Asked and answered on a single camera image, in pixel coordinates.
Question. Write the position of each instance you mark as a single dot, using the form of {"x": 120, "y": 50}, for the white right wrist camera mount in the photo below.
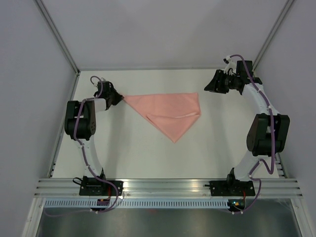
{"x": 230, "y": 64}

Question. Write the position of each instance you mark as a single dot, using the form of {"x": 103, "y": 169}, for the aluminium left side rail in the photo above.
{"x": 56, "y": 145}

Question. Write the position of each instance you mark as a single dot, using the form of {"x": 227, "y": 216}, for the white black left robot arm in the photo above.
{"x": 80, "y": 124}

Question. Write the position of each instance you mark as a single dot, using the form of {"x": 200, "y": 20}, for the aluminium right corner post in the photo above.
{"x": 273, "y": 31}

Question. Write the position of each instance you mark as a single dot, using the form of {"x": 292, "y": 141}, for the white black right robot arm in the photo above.
{"x": 245, "y": 170}

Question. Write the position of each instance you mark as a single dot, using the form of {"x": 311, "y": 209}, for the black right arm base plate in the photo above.
{"x": 221, "y": 188}

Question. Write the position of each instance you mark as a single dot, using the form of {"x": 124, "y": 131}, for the aluminium left corner post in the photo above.
{"x": 56, "y": 34}

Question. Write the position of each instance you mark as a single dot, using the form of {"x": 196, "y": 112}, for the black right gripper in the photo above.
{"x": 213, "y": 86}

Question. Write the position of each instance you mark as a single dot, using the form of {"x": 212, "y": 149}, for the pink cloth napkin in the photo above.
{"x": 172, "y": 114}

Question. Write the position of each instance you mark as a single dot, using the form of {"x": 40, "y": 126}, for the aluminium right side rail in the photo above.
{"x": 269, "y": 129}

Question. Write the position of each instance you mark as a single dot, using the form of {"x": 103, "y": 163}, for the white slotted cable duct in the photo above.
{"x": 139, "y": 203}

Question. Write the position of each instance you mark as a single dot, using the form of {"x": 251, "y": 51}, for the aluminium rail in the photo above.
{"x": 269, "y": 129}
{"x": 56, "y": 145}
{"x": 268, "y": 188}

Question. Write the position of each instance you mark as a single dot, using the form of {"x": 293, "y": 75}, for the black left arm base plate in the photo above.
{"x": 92, "y": 187}

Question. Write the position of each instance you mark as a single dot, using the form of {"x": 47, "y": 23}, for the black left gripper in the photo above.
{"x": 119, "y": 98}

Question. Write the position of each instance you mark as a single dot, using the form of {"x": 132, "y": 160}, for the aluminium corner post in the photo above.
{"x": 56, "y": 34}
{"x": 273, "y": 31}

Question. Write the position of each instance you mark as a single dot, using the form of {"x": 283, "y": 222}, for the aluminium front rail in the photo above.
{"x": 268, "y": 188}

